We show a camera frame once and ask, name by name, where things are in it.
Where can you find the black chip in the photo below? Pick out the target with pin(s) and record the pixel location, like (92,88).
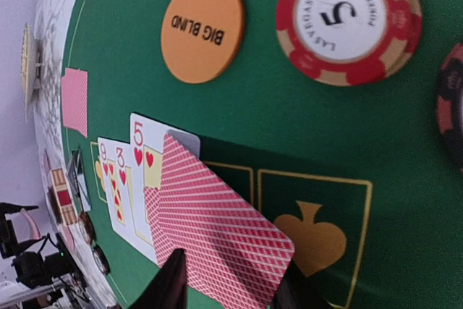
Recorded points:
(100,260)
(449,103)

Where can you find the nine of hearts card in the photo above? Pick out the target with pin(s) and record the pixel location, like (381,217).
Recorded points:
(107,153)

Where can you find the playing card box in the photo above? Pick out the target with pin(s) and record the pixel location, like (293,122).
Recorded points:
(61,199)

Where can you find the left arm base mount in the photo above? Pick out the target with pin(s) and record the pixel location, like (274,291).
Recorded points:
(39,260)

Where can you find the red chip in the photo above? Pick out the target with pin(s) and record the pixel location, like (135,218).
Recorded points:
(86,228)
(349,42)

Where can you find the round green poker mat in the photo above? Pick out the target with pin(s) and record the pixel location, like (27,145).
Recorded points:
(371,157)

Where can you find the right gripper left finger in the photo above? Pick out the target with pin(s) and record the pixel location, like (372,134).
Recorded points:
(168,289)

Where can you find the five of hearts card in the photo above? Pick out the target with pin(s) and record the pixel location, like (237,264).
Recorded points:
(146,140)

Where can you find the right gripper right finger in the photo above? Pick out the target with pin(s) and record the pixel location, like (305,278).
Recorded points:
(294,292)

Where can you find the red face-down card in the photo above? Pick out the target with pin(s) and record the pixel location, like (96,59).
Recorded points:
(234,254)

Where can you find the red playing card deck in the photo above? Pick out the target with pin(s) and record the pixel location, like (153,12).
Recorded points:
(67,237)

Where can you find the black triangular dealer button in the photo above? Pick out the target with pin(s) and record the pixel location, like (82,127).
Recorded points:
(76,172)

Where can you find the woven bamboo tray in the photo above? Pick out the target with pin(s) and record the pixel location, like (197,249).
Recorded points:
(31,63)

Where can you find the orange big blind button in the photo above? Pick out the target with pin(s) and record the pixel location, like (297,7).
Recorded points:
(200,38)

